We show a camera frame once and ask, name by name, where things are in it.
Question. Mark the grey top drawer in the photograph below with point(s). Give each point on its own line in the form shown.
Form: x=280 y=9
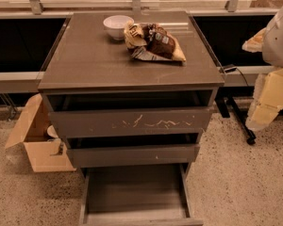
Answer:
x=127 y=114

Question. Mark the white ceramic bowl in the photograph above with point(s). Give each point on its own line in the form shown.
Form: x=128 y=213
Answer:
x=115 y=25

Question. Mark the brown chip bag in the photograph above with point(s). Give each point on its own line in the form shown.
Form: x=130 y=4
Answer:
x=151 y=42

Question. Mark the open cardboard box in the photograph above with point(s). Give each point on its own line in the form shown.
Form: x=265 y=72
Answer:
x=45 y=153

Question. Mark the grey bottom drawer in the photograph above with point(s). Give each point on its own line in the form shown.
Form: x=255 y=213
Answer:
x=152 y=195

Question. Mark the black power adapter with cable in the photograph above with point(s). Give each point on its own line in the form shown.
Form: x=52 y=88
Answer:
x=233 y=76

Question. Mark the black wheeled stand leg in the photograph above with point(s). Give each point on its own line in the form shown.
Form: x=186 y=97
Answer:
x=223 y=103

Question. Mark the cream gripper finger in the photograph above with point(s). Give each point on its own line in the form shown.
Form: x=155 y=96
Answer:
x=267 y=100
x=254 y=44

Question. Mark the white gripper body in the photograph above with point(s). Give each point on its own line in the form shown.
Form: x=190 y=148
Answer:
x=279 y=42

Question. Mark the white object in box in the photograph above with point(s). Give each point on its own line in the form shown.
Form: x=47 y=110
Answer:
x=51 y=132

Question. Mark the dark grey drawer cabinet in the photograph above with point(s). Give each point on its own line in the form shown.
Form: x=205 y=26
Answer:
x=88 y=61

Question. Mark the grey middle drawer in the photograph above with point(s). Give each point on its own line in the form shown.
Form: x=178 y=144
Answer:
x=91 y=152

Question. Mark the grey drawer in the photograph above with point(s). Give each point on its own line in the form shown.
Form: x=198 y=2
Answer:
x=152 y=195
x=127 y=114
x=91 y=152

